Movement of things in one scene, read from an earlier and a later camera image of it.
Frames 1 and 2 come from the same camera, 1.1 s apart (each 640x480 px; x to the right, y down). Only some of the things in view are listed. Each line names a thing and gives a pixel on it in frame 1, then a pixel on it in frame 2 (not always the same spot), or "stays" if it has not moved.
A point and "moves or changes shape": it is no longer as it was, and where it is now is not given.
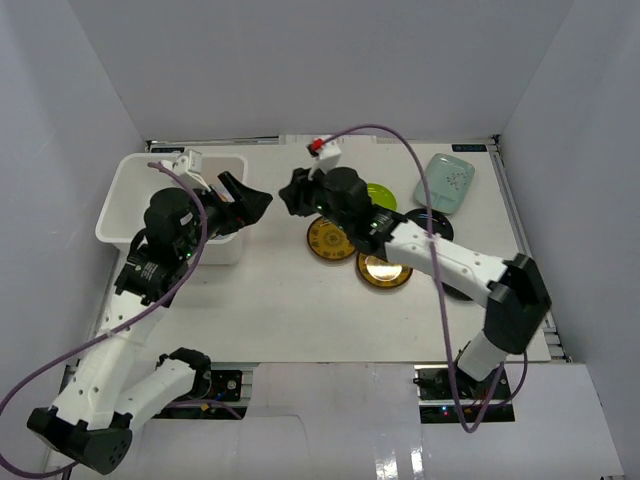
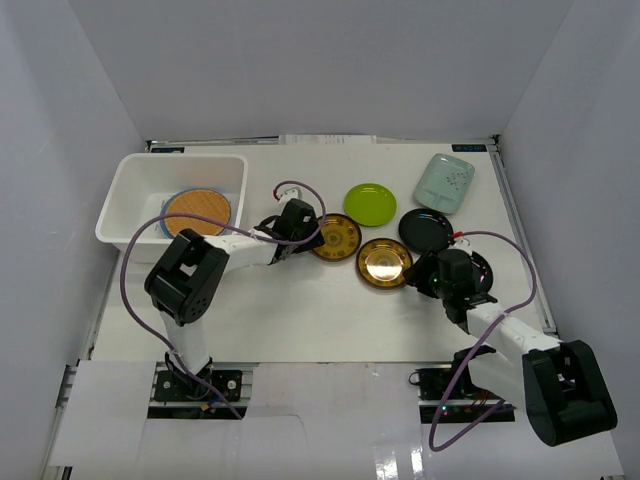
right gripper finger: (296, 200) -> (418, 275)
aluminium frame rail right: (523, 239) stays
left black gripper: (226, 208) -> (310, 240)
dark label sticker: (469, 148) stays
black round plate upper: (441, 224) stays
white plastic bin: (135, 178) stays
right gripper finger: (301, 180) -> (431, 258)
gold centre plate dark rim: (378, 272) stays
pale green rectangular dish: (449, 181) stays
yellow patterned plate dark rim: (329, 241) stays
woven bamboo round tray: (223, 194) moves or changes shape
